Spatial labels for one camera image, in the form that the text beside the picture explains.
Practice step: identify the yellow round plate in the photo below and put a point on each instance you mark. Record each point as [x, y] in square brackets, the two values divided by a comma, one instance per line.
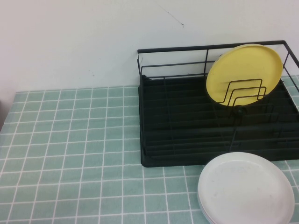
[243, 67]

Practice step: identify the pale grey round plate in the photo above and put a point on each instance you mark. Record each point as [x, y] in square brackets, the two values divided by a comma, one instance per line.
[200, 200]

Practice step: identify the white round plate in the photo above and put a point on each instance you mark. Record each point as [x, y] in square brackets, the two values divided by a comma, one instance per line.
[245, 186]

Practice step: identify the black drip tray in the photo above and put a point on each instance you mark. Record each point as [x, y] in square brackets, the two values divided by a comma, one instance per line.
[187, 130]

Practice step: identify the green tile-pattern tablecloth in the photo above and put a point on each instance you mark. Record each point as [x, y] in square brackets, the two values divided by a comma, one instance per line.
[81, 151]

